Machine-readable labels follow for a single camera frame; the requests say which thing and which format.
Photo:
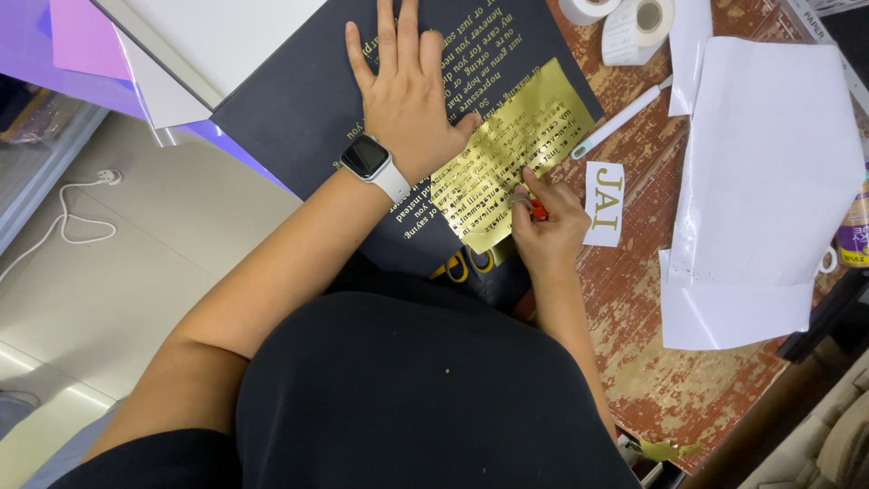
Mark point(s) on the person's right hand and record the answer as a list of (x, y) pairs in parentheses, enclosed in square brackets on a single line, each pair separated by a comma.
[(551, 227)]

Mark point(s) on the person's left hand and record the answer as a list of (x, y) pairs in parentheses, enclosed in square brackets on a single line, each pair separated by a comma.
[(407, 102)]

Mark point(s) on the red weeding tool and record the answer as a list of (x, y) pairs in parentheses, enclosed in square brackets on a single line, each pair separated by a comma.
[(538, 209)]

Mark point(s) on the gold vinyl sheet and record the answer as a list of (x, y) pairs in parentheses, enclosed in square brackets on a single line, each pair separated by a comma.
[(516, 146)]

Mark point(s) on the dark navy lettered board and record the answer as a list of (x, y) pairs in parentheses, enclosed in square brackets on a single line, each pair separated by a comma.
[(305, 102)]

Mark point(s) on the white gold-lettered sticker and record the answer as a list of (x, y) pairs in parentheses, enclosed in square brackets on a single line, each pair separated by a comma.
[(604, 204)]

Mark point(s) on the white smartwatch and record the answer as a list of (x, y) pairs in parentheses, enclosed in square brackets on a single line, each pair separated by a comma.
[(372, 166)]

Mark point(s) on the white craft knife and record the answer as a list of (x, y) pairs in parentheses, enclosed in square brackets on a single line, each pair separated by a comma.
[(621, 119)]

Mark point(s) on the white board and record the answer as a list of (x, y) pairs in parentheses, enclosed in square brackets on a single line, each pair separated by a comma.
[(217, 41)]

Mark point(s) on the white tape roll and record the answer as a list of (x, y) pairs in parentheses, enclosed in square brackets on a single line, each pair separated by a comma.
[(587, 8)]

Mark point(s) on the white label roll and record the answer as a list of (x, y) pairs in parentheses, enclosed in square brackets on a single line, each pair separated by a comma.
[(635, 30)]

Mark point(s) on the person's black shirt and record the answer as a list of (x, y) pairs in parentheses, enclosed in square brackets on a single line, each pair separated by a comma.
[(407, 387)]

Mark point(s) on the narrow white paper sheet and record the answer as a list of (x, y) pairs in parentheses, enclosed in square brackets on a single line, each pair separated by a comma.
[(689, 54)]

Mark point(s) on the large white backing paper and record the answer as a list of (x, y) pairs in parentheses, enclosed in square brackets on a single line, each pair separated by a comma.
[(767, 156)]

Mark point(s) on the gold vinyl scrap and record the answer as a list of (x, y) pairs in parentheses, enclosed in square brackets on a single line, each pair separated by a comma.
[(662, 449)]

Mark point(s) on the grey foam board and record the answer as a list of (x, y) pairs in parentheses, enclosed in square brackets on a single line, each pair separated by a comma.
[(159, 92)]

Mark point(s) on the glue bottle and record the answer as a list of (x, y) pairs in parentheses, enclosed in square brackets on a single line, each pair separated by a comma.
[(854, 227)]

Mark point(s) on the pink paper sheet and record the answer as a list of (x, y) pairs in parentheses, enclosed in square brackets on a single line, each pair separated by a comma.
[(88, 37)]

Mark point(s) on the white ruler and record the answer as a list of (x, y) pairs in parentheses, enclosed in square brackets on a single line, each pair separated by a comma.
[(832, 47)]

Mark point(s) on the purple plastic sheet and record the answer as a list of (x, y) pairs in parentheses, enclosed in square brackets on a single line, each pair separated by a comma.
[(27, 54)]

